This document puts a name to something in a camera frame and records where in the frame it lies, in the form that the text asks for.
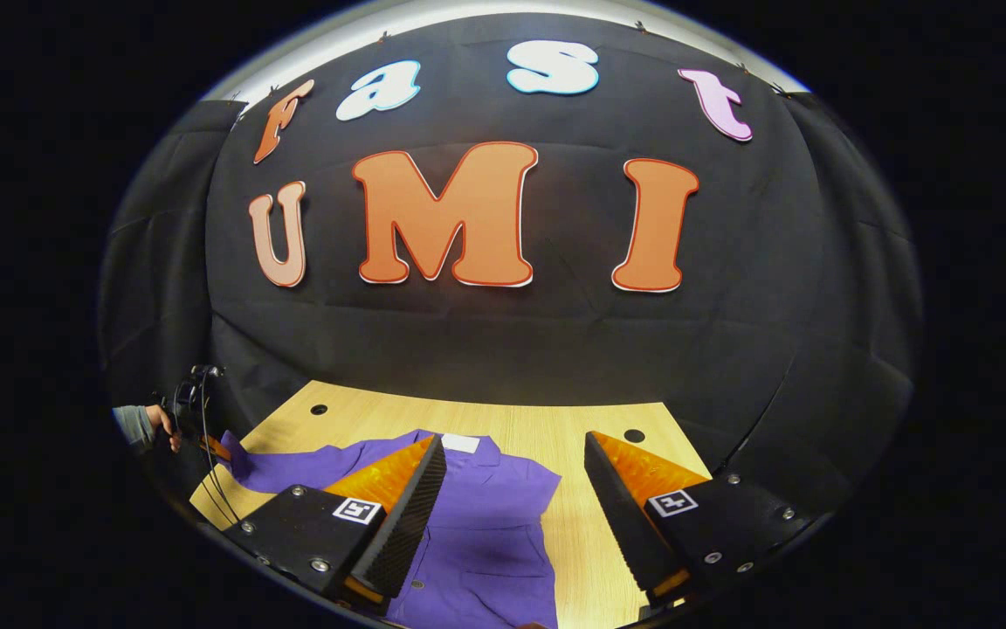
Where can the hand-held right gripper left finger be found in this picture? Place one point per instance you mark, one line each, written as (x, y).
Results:
(407, 524)

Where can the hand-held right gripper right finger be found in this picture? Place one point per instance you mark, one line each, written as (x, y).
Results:
(625, 524)

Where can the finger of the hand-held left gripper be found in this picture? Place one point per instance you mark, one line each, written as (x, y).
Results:
(217, 448)

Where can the purple shirt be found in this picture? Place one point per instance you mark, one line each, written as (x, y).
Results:
(485, 542)

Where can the black backdrop cloth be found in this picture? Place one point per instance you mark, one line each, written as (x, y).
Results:
(512, 349)

